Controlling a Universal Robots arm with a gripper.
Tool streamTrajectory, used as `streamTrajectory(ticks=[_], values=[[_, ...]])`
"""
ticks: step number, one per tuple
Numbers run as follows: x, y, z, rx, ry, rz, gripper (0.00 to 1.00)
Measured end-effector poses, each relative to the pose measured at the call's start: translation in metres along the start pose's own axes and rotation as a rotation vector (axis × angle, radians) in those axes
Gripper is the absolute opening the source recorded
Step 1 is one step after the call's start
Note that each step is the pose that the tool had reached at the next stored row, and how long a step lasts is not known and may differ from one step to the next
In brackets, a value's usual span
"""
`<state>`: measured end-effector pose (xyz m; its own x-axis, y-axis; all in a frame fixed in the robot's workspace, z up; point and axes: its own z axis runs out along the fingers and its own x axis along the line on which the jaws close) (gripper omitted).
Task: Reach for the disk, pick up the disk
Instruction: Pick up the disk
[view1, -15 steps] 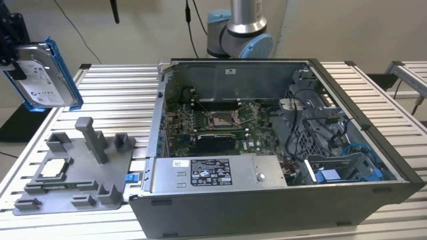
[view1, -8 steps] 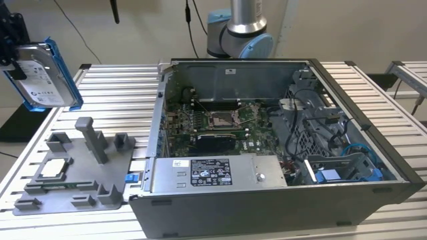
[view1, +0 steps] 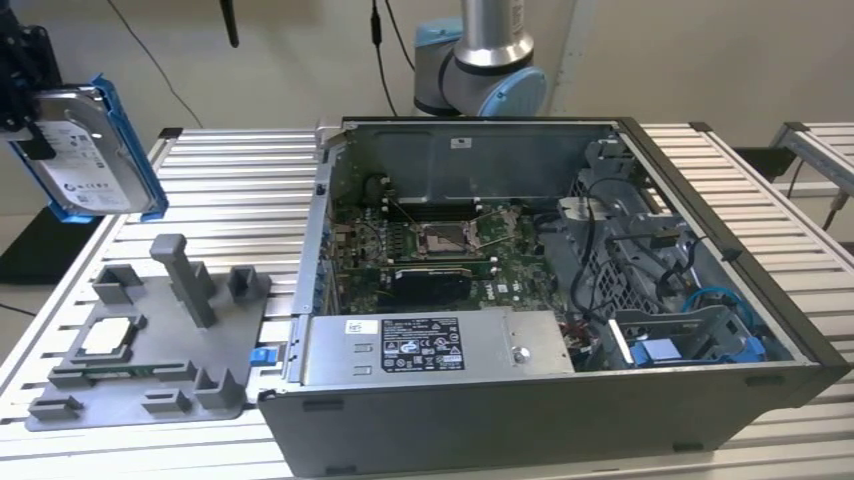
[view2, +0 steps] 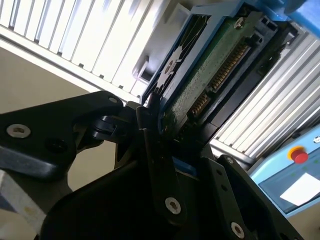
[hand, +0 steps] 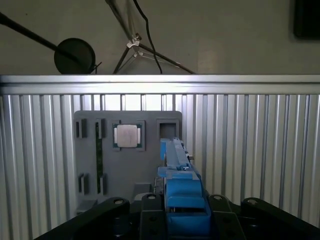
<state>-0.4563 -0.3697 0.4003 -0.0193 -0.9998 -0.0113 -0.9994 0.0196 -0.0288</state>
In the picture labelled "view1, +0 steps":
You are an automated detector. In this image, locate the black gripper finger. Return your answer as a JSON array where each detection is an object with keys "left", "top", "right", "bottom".
[{"left": 0, "top": 92, "right": 57, "bottom": 161}]

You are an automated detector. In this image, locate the hard disk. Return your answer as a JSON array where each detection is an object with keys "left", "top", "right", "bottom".
[{"left": 6, "top": 73, "right": 170, "bottom": 225}]

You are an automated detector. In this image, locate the grey disk bay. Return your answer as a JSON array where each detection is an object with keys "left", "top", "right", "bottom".
[{"left": 608, "top": 304, "right": 800, "bottom": 374}]

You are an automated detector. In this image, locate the blue disk carrier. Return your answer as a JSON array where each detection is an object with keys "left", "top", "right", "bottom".
[{"left": 630, "top": 337, "right": 766, "bottom": 369}]

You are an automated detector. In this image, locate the silver CPU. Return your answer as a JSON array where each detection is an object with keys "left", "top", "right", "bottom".
[{"left": 78, "top": 319, "right": 139, "bottom": 354}]

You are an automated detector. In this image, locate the grey parts rack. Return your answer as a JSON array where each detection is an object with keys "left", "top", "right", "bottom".
[{"left": 23, "top": 232, "right": 275, "bottom": 434}]

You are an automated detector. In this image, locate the green RAM stick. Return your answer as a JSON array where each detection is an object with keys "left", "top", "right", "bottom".
[{"left": 81, "top": 366, "right": 183, "bottom": 377}]

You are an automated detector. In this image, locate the silver power supply unit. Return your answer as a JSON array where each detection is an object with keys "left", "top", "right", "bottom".
[{"left": 303, "top": 308, "right": 577, "bottom": 389}]

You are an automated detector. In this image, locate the CPU socket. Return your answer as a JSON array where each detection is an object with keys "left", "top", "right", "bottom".
[{"left": 410, "top": 219, "right": 480, "bottom": 254}]

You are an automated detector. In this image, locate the black graphics card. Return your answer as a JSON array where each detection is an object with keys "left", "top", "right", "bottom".
[{"left": 378, "top": 267, "right": 473, "bottom": 307}]

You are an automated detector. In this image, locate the metal socket cover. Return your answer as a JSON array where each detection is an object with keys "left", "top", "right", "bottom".
[{"left": 470, "top": 199, "right": 534, "bottom": 247}]

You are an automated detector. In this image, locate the green motherboard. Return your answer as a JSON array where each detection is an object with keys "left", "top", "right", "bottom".
[{"left": 326, "top": 197, "right": 582, "bottom": 321}]

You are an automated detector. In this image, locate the black open PC case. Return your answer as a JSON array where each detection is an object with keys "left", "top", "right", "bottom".
[{"left": 257, "top": 115, "right": 854, "bottom": 476}]

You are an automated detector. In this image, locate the grey metal drive cage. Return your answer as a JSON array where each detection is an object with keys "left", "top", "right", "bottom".
[{"left": 540, "top": 139, "right": 736, "bottom": 321}]

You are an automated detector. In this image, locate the aluminium slat side table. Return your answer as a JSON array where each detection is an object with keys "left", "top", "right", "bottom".
[{"left": 766, "top": 121, "right": 854, "bottom": 194}]

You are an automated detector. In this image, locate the thick black cable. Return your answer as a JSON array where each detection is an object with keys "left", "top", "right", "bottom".
[{"left": 219, "top": 0, "right": 242, "bottom": 49}]

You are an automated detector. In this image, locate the thin hanging black cable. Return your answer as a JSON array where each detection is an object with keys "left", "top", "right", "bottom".
[{"left": 370, "top": 0, "right": 402, "bottom": 117}]

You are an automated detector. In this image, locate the long black wire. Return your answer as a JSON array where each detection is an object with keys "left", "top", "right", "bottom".
[{"left": 572, "top": 178, "right": 646, "bottom": 321}]

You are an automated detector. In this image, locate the coloured power wire bundle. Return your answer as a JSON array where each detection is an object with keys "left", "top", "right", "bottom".
[{"left": 560, "top": 319, "right": 606, "bottom": 352}]

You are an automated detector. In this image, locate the black wire with plug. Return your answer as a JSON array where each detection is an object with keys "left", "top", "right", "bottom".
[{"left": 606, "top": 229, "right": 681, "bottom": 250}]

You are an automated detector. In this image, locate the blue wire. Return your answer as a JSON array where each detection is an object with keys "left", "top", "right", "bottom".
[{"left": 685, "top": 283, "right": 761, "bottom": 342}]

